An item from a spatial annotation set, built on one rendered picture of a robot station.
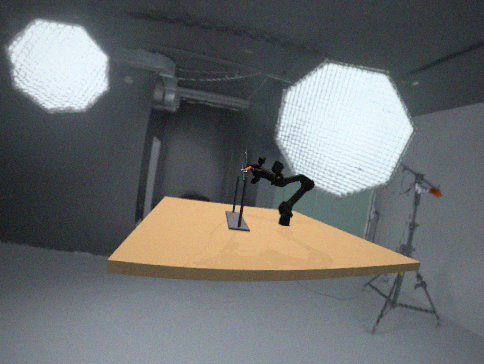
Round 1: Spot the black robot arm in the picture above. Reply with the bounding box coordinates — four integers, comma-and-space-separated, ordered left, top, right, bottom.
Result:
253, 161, 315, 226

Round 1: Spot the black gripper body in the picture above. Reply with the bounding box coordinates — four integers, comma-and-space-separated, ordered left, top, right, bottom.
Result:
251, 156, 269, 184

